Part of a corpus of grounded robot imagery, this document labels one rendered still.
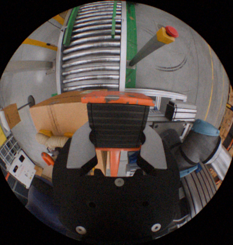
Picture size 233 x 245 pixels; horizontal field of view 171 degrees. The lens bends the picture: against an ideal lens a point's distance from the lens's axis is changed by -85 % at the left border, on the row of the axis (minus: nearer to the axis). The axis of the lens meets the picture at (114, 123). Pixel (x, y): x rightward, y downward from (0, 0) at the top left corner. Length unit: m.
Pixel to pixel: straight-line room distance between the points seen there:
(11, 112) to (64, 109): 1.77
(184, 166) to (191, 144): 0.08
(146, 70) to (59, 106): 1.32
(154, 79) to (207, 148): 1.34
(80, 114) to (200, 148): 0.41
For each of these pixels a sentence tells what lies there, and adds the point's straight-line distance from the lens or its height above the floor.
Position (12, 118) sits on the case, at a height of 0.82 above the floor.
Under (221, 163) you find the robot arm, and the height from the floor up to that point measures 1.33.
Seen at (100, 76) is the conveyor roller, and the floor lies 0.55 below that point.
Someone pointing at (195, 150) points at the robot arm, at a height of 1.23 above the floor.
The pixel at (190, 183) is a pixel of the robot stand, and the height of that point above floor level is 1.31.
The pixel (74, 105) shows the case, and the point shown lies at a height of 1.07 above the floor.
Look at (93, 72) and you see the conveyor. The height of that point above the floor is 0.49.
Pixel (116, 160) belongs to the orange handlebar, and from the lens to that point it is 0.18.
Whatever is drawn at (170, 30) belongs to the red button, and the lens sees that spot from 0.46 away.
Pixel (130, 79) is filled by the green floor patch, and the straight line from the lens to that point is 1.33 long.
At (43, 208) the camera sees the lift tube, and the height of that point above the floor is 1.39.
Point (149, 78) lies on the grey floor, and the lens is 1.43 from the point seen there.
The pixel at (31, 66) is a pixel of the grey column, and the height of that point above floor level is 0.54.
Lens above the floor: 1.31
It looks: 60 degrees down
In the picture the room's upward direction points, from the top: 180 degrees counter-clockwise
